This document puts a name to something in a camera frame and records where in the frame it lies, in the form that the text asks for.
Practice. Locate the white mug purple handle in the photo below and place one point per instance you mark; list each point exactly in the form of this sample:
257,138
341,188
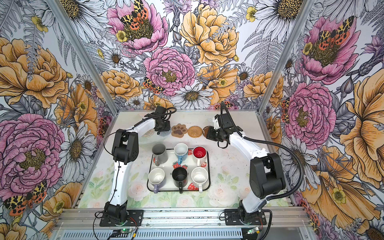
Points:
157,178

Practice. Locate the black mug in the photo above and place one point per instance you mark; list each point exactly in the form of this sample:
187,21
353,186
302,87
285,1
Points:
180,178

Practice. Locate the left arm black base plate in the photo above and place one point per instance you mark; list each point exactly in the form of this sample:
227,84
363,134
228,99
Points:
135,217

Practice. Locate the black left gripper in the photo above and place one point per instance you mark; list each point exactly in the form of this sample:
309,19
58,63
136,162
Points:
167,128

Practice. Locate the aluminium frame corner post left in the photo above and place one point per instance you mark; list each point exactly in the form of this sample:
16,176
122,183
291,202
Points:
59,12

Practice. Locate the aluminium frame corner post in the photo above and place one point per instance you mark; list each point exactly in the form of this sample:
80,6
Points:
300,23
59,12

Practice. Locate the red inside white mug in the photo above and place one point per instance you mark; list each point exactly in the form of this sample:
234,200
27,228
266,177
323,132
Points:
200,155

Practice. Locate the aluminium front rail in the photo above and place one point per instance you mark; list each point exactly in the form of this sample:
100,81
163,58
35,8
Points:
184,218

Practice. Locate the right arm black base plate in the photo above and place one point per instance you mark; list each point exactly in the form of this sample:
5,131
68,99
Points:
237,217

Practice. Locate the grey mug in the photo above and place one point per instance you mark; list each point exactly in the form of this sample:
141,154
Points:
160,154

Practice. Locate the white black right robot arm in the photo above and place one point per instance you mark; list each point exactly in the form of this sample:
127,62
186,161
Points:
266,176

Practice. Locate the white strawberry serving tray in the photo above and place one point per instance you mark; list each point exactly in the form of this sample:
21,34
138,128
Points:
189,164

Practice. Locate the woven rattan round coaster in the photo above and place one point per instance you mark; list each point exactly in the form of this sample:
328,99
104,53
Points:
195,132

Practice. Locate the cork paw print coaster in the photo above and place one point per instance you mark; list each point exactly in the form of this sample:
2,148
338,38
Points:
179,130

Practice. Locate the green circuit board left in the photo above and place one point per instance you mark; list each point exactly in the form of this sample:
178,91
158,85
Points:
124,231

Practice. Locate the multicolour woven round coaster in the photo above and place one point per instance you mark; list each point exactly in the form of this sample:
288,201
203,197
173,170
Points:
148,133

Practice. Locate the grey woven round coaster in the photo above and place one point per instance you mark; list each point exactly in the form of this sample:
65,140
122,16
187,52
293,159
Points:
164,134

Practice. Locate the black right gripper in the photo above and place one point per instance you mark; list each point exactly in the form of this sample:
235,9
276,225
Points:
210,135

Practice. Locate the green circuit board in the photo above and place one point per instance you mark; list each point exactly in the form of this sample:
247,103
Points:
255,230
124,231

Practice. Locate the scratched brown wooden round coaster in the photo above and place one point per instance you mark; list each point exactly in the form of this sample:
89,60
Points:
206,131

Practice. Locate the aluminium frame corner post right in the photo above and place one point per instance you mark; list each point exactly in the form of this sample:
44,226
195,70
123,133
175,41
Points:
300,23

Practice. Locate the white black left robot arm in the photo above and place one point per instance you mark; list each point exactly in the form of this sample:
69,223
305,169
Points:
125,150

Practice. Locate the green circuit board right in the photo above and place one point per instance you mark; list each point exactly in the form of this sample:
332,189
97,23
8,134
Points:
255,230

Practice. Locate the light blue mug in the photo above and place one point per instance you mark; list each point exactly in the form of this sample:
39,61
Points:
181,151

